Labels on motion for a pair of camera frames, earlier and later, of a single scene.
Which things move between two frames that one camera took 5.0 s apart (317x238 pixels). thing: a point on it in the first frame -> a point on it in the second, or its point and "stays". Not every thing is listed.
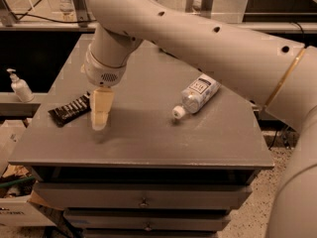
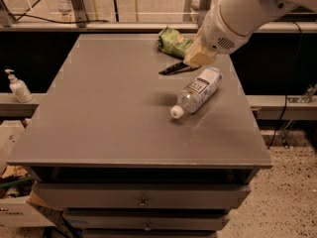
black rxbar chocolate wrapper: x=70 y=111 -> x=178 y=67
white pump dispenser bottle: x=21 y=87 stays
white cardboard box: x=17 y=211 stays
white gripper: x=103 y=74 -> x=218 y=34
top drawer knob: x=144 y=204 stays
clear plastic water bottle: x=197 y=96 stays
